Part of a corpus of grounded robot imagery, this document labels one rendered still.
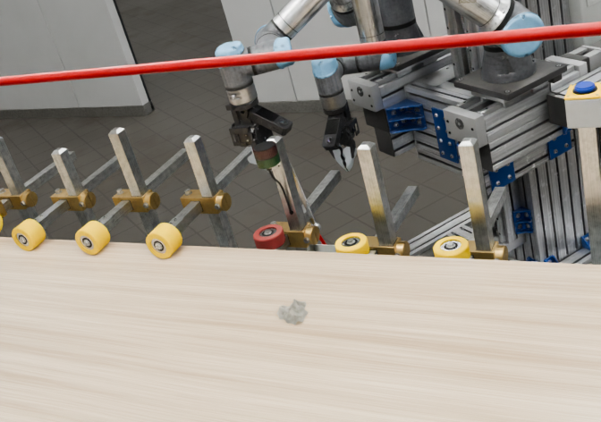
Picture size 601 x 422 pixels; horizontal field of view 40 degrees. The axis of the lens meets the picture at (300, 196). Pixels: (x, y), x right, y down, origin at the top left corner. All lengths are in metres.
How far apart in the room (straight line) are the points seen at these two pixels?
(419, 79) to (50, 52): 4.25
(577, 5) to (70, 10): 4.27
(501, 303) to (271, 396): 0.49
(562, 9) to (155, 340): 1.59
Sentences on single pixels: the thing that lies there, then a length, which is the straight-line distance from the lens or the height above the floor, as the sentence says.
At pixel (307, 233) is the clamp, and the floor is 0.86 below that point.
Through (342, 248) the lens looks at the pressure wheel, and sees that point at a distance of 1.96.
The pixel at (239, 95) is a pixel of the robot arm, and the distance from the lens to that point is 2.11.
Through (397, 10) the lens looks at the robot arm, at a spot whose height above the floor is 1.19.
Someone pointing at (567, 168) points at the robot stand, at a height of 0.55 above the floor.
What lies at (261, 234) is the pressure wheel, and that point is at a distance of 2.12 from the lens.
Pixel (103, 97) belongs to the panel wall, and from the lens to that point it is 6.40.
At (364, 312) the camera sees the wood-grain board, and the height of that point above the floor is 0.90.
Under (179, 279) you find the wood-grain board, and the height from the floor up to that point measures 0.90.
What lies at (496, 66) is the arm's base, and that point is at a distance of 2.33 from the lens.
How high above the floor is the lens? 1.91
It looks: 27 degrees down
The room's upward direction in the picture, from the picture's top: 16 degrees counter-clockwise
